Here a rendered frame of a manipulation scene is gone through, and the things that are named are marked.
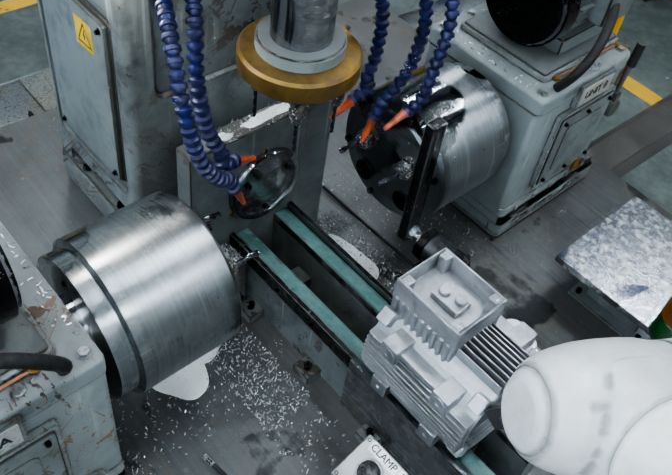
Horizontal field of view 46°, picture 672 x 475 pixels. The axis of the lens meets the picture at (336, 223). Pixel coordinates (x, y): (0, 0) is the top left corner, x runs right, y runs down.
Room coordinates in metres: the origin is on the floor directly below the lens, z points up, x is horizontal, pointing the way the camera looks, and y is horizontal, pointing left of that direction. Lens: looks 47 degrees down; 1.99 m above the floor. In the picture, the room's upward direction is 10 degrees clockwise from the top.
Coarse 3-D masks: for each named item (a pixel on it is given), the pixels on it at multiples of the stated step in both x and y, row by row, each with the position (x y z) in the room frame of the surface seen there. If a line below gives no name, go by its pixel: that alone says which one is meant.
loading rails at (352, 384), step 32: (288, 224) 0.98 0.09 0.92; (288, 256) 0.96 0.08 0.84; (320, 256) 0.91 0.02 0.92; (256, 288) 0.87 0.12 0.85; (288, 288) 0.82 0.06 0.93; (320, 288) 0.90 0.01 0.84; (352, 288) 0.85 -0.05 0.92; (384, 288) 0.86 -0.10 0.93; (288, 320) 0.81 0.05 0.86; (320, 320) 0.77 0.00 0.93; (352, 320) 0.84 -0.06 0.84; (320, 352) 0.75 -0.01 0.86; (352, 352) 0.72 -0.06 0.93; (352, 384) 0.69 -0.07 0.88; (384, 416) 0.64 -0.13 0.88; (384, 448) 0.62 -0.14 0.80; (416, 448) 0.59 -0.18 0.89; (480, 448) 0.64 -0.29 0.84; (512, 448) 0.61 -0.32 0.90
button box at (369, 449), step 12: (360, 444) 0.48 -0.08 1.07; (372, 444) 0.48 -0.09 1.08; (348, 456) 0.47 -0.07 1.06; (360, 456) 0.47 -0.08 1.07; (372, 456) 0.47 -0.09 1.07; (384, 456) 0.47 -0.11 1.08; (336, 468) 0.45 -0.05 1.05; (348, 468) 0.46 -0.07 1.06; (384, 468) 0.46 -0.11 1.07; (396, 468) 0.46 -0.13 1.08
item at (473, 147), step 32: (448, 64) 1.21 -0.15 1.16; (448, 96) 1.11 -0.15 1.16; (480, 96) 1.14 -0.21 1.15; (352, 128) 1.14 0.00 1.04; (416, 128) 1.04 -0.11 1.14; (448, 128) 1.05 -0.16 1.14; (480, 128) 1.09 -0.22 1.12; (352, 160) 1.13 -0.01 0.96; (384, 160) 1.07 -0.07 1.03; (416, 160) 1.03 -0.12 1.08; (448, 160) 1.01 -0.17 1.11; (480, 160) 1.06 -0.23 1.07; (384, 192) 1.06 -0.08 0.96; (448, 192) 1.00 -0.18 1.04
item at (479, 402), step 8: (384, 312) 0.69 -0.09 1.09; (392, 312) 0.68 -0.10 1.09; (384, 320) 0.68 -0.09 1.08; (392, 320) 0.68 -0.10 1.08; (528, 352) 0.66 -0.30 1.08; (536, 352) 0.66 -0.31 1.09; (480, 392) 0.58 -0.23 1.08; (472, 400) 0.57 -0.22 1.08; (480, 400) 0.57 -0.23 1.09; (488, 400) 0.57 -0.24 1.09; (472, 408) 0.56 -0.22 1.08; (480, 408) 0.56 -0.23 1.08; (448, 448) 0.56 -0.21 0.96; (464, 448) 0.56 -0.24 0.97; (456, 456) 0.55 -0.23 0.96
